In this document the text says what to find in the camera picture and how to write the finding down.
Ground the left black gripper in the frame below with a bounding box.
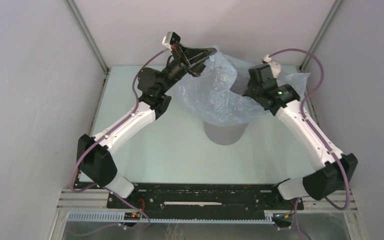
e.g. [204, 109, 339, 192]
[158, 43, 217, 94]

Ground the blue plastic trash bag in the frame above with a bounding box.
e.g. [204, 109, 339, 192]
[174, 51, 310, 127]

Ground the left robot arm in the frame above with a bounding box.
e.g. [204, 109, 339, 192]
[75, 43, 217, 208]

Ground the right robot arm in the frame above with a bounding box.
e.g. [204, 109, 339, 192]
[244, 62, 358, 209]

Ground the grey trash bin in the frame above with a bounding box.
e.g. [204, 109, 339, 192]
[203, 121, 249, 146]

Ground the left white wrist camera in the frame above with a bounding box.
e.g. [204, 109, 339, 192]
[161, 31, 181, 50]

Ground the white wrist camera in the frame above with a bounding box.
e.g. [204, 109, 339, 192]
[262, 54, 282, 79]
[161, 31, 181, 50]

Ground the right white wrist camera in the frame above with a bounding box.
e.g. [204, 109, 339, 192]
[262, 54, 282, 79]

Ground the left aluminium frame post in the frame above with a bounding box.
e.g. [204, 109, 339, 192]
[64, 0, 110, 75]

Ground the aluminium frame post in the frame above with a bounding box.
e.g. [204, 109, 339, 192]
[308, 0, 345, 54]
[64, 0, 110, 75]

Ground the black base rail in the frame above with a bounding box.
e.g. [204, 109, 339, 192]
[76, 180, 325, 221]

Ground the right aluminium frame post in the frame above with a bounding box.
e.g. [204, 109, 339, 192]
[308, 0, 345, 54]

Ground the white cable duct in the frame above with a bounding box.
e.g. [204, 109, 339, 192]
[66, 211, 275, 225]

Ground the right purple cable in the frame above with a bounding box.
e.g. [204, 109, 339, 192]
[268, 48, 351, 240]

